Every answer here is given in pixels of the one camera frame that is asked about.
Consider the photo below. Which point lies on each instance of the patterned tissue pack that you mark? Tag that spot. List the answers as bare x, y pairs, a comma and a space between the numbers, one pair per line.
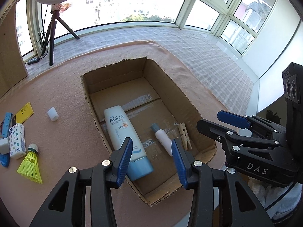
16, 137

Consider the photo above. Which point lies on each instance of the yellow plastic shuttlecock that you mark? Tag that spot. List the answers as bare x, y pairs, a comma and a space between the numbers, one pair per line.
29, 166

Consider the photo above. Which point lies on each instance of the white translucent cap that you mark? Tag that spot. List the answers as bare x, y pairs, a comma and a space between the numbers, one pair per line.
52, 113

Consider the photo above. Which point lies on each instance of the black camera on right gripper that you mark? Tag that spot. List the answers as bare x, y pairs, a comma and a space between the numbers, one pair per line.
292, 82

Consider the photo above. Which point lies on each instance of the wooden cabinet panel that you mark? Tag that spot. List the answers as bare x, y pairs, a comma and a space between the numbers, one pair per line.
12, 67

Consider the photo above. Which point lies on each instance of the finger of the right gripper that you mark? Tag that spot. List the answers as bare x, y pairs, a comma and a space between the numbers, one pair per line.
213, 130
233, 119

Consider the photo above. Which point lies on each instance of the black inline cable remote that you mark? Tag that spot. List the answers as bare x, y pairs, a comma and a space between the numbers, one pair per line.
33, 60

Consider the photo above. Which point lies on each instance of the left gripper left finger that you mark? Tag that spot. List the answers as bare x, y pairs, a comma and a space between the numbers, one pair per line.
120, 160

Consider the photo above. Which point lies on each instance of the small white bottle grey cap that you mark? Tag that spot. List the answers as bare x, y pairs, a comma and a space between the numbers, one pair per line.
163, 138

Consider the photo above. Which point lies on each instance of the white charger adapter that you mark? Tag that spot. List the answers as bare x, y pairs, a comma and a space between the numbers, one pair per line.
4, 146

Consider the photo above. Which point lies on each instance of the right hand white glove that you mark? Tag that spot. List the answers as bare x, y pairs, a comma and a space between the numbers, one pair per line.
267, 194

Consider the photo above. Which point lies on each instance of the yellow ruler card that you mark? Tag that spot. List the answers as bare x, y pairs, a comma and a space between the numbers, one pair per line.
23, 114

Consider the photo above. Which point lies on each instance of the wooden clothespin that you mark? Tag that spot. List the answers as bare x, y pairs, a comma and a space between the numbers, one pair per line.
184, 136

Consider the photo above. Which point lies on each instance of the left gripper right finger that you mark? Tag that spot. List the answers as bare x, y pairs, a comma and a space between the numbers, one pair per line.
183, 162

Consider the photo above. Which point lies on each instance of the blue folding comb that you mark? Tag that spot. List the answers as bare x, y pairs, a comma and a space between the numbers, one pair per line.
5, 126

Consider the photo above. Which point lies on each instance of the white blue sunscreen tube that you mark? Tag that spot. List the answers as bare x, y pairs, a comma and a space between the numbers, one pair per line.
119, 127

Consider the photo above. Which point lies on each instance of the brown cardboard box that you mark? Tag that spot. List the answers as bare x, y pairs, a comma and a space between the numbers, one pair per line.
148, 96

